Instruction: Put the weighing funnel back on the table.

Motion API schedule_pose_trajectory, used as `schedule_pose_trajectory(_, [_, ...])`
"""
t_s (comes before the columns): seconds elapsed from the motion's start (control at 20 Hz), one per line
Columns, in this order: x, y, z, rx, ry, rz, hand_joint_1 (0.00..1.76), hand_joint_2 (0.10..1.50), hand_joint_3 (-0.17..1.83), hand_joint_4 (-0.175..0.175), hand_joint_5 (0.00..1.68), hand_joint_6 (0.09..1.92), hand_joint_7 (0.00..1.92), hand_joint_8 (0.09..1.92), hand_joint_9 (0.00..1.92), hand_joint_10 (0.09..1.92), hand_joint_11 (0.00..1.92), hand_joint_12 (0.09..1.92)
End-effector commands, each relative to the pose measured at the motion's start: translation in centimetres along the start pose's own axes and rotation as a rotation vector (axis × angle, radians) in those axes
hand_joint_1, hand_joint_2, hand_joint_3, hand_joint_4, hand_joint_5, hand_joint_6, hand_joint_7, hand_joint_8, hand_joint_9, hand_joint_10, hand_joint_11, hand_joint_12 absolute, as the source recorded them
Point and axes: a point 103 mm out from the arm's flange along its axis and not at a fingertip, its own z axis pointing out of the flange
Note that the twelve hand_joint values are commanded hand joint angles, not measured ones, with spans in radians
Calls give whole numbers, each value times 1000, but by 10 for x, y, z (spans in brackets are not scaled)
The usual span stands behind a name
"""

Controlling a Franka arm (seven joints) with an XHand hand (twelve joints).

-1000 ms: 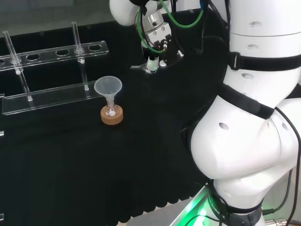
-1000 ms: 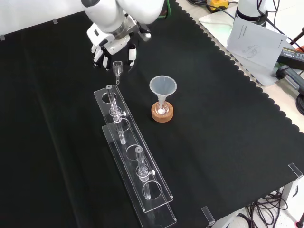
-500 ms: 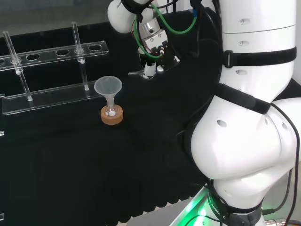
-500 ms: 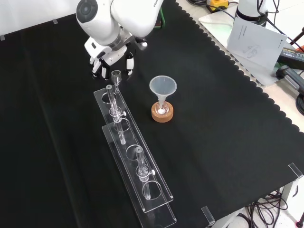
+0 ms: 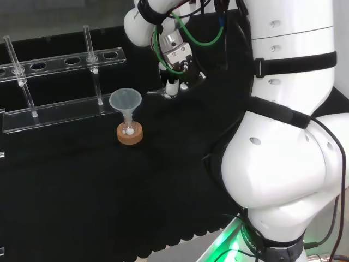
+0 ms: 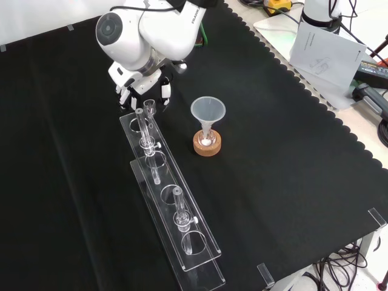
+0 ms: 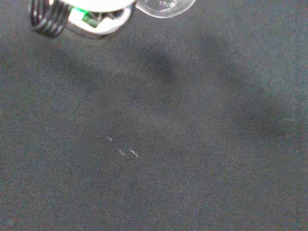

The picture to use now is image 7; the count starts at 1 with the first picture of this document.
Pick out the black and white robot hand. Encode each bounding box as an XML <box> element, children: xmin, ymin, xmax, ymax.
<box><xmin>29</xmin><ymin>0</ymin><xmax>137</xmax><ymax>39</ymax></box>

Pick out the black bench cloth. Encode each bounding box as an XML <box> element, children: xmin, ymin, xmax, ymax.
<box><xmin>0</xmin><ymin>0</ymin><xmax>308</xmax><ymax>231</ymax></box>

